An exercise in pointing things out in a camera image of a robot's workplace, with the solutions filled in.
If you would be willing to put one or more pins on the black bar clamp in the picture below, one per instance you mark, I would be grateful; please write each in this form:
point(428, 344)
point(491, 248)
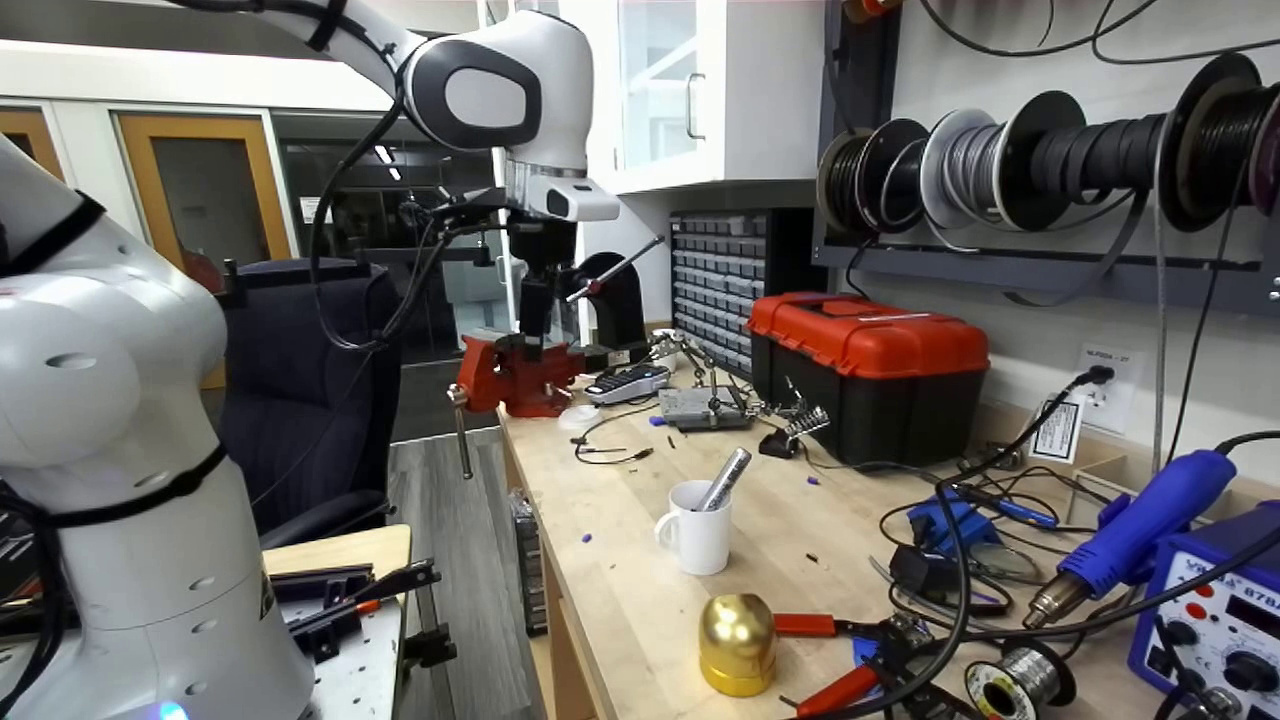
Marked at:
point(349, 601)

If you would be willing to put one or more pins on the white mug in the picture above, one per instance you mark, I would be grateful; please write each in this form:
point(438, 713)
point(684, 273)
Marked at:
point(702, 543)

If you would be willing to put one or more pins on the blue hot air gun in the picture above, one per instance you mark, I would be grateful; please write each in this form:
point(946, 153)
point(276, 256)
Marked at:
point(1145, 521)

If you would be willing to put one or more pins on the red bench vise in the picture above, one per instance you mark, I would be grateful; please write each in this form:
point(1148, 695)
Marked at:
point(521, 374)

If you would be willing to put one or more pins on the blue soldering station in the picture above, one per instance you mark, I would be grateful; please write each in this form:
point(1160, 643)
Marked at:
point(1221, 625)

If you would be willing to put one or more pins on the gold metal dome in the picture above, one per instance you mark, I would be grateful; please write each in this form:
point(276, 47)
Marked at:
point(738, 647)

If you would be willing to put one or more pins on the grey parts drawer cabinet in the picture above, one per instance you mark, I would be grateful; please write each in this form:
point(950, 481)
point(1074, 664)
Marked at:
point(723, 295)

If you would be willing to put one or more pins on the helping hands tool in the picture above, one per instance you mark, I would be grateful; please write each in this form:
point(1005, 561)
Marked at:
point(799, 429)

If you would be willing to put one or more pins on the white wall outlet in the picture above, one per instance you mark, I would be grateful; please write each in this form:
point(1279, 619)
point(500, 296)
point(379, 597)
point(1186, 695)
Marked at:
point(1105, 384)

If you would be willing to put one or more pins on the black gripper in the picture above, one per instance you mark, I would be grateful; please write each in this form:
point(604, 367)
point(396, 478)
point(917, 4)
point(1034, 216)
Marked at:
point(543, 261)

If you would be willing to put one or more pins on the wooden side table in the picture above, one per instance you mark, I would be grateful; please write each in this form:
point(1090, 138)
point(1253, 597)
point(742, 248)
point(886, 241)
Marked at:
point(349, 672)

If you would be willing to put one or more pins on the long black tubing spool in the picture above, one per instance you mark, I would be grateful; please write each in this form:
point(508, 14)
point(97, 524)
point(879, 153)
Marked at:
point(1083, 157)

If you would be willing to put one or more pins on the red and black toolbox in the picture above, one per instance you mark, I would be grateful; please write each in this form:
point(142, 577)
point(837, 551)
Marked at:
point(874, 367)

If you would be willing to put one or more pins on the black camera stand bar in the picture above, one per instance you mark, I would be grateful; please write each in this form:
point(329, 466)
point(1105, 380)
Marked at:
point(463, 207)

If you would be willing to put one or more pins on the black office chair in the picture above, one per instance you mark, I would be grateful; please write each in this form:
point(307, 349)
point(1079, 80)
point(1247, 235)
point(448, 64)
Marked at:
point(307, 384)

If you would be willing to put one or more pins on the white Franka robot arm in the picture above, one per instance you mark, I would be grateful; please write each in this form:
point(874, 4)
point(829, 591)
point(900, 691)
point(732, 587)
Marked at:
point(123, 401)

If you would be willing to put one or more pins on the blue connector clip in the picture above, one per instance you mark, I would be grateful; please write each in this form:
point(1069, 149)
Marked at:
point(952, 524)

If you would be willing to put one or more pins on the black marker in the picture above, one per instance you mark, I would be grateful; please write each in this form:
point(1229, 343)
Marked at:
point(725, 478)

